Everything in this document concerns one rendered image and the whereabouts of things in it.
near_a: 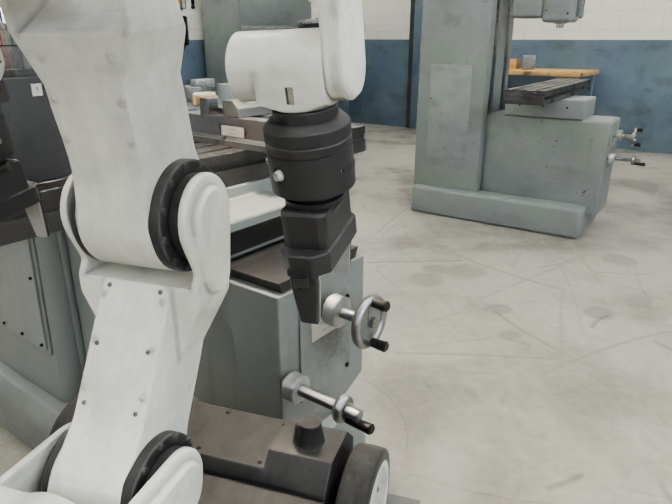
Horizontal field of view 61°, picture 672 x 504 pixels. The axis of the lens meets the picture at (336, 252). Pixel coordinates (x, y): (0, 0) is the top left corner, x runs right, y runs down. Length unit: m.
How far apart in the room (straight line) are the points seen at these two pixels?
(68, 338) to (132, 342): 1.09
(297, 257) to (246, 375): 0.74
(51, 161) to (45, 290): 0.66
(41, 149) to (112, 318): 0.50
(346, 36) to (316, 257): 0.21
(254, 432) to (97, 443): 0.32
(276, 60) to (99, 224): 0.32
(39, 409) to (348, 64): 1.64
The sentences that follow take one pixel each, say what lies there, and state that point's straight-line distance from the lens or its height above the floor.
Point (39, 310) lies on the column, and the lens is 1.87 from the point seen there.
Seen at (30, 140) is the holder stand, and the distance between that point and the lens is 1.20.
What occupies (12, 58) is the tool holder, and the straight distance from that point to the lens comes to 1.23.
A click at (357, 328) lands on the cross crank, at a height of 0.68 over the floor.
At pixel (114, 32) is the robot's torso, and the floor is 1.22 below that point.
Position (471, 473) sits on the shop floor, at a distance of 1.88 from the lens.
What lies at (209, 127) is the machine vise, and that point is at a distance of 1.54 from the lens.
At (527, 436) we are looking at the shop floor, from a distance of 2.07.
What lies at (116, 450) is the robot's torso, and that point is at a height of 0.75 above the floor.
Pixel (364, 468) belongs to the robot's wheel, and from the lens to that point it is 0.95.
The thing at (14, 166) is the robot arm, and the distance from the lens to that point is 0.88.
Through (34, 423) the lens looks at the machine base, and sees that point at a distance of 2.02.
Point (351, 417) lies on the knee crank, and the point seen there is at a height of 0.55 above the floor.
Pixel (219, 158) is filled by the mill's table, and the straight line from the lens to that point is 1.37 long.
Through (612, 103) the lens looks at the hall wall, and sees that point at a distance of 7.58.
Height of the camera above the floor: 1.22
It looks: 20 degrees down
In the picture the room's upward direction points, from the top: straight up
